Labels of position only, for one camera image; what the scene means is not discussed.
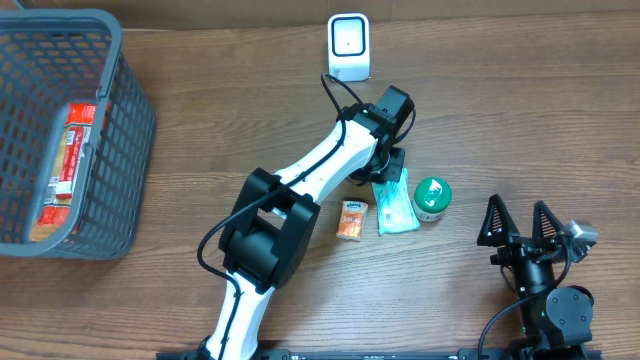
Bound orange kleenex tissue pack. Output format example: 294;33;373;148
336;199;369;241

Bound long spaghetti pasta package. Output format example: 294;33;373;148
29;102;96;242

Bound teal wet wipes pack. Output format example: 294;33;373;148
372;168;420;235

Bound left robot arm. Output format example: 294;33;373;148
195;86;415;359

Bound white barcode scanner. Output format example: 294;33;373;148
327;13;371;82

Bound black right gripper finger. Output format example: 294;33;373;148
477;194;520;247
532;201;563;240

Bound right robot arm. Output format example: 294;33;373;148
475;194;602;359

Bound green lid jar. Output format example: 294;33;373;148
412;177;453;222

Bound grey plastic shopping basket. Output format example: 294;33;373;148
1;9;156;260

